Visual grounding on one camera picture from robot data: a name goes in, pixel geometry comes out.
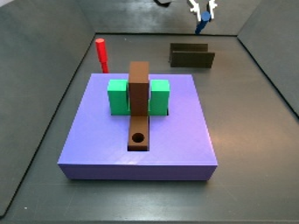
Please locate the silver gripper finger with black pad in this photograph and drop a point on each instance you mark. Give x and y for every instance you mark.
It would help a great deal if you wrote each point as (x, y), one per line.
(212, 5)

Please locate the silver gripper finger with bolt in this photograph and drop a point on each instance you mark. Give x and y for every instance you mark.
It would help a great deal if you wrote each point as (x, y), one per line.
(195, 9)

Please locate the blue peg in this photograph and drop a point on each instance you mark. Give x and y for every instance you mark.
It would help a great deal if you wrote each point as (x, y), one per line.
(204, 20)

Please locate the black angled fixture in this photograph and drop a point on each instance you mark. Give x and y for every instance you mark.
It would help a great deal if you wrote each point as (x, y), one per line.
(191, 55)

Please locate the brown slotted bar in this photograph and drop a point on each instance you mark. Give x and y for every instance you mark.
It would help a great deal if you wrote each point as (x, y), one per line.
(137, 98)

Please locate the red peg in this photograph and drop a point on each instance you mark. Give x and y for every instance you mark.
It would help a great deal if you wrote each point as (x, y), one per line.
(101, 54)

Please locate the right green block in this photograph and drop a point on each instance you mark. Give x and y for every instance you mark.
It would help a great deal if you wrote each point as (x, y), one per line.
(160, 90)

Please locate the green block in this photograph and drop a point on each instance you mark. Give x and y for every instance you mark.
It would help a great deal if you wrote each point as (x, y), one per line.
(117, 98)
(160, 90)

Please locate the left green block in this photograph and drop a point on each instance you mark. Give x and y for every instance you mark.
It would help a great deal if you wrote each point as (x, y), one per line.
(117, 98)

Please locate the purple base block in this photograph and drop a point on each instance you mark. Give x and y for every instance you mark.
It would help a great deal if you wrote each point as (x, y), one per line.
(180, 153)

